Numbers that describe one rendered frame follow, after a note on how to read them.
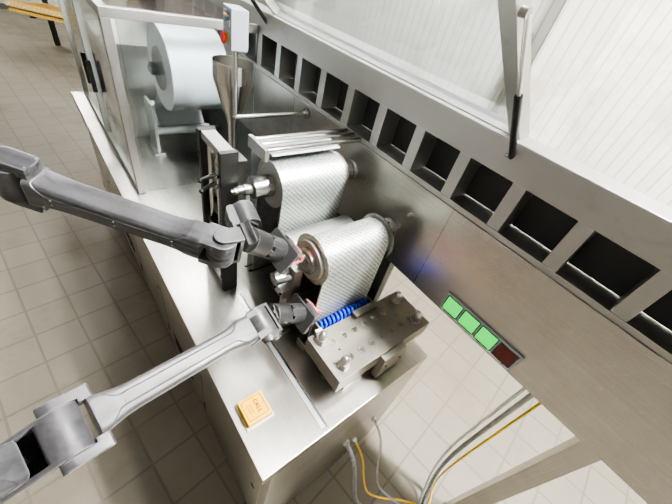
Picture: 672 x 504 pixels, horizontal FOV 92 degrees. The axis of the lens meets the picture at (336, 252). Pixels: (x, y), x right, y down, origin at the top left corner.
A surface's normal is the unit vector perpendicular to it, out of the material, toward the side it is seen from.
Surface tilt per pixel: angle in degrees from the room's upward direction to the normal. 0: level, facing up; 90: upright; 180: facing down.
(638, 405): 90
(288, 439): 0
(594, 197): 90
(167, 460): 0
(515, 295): 90
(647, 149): 90
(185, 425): 0
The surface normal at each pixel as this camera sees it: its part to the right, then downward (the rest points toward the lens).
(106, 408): 0.57, -0.50
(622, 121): -0.69, 0.36
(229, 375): 0.21, -0.73
